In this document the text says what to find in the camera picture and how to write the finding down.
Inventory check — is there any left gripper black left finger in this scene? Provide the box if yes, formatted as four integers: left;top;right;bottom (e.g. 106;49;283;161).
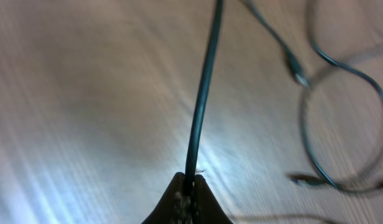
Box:
142;172;192;224

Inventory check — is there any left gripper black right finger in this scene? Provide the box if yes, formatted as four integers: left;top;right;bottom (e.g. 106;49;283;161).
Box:
193;175;233;224

